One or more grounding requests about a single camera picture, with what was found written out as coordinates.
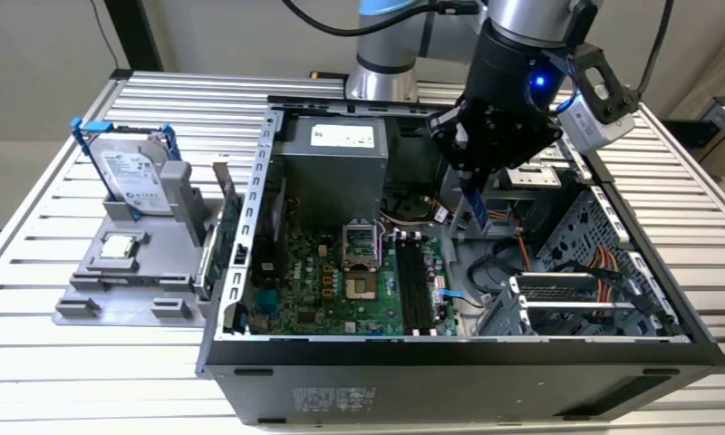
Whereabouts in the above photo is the black cable loop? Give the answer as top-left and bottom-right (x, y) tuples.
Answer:
(466, 239), (522, 303)

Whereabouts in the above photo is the hard disk in blue carrier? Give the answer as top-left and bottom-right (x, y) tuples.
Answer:
(71, 116), (187, 221)

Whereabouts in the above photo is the grey parts rack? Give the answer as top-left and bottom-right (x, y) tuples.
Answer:
(51, 158), (248, 327)

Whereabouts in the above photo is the black RAM slot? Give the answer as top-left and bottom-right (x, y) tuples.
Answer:
(410, 233), (442, 337)
(395, 233), (426, 336)

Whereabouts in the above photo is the green graphics card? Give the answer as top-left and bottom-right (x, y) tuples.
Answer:
(194, 151), (248, 300)

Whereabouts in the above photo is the white brown wire bundle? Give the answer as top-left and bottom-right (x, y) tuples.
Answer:
(379, 206), (455, 230)

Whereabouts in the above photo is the black PC case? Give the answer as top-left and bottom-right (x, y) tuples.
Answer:
(194, 94), (725, 427)

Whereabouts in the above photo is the black vertical post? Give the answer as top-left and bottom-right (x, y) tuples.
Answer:
(104, 0), (166, 73)

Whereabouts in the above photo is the thin black wall cable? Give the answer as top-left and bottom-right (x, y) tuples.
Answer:
(92, 0), (123, 72)

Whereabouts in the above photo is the orange wire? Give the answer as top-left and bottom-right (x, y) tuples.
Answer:
(515, 226), (533, 273)

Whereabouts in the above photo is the green motherboard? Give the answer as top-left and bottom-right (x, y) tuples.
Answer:
(246, 228), (462, 337)

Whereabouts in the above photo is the black case fan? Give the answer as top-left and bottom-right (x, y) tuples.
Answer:
(258, 179), (292, 257)

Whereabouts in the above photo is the round black speaker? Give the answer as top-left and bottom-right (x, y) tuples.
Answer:
(396, 193), (438, 219)

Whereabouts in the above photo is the blue expansion slot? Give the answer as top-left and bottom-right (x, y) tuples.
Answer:
(252, 291), (280, 315)

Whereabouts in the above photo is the CPU socket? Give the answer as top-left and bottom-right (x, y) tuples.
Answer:
(340, 267), (382, 304)

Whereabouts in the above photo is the coloured power wire bundle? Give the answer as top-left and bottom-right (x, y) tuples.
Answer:
(586, 246), (623, 305)

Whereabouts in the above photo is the grey power supply unit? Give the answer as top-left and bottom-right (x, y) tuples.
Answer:
(270, 115), (394, 230)

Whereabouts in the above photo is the metal socket cover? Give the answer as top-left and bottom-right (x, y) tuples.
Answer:
(343, 218), (382, 269)

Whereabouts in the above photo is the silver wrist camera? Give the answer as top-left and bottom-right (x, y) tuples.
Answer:
(557, 43), (638, 150)

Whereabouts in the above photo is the silver CPU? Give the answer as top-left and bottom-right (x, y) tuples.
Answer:
(99, 233), (142, 259)

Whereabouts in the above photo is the black camera cable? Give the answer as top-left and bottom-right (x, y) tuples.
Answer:
(279, 0), (483, 37)
(634, 0), (682, 94)

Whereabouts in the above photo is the grey metal disk bay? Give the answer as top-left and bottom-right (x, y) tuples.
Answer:
(475, 270), (642, 337)

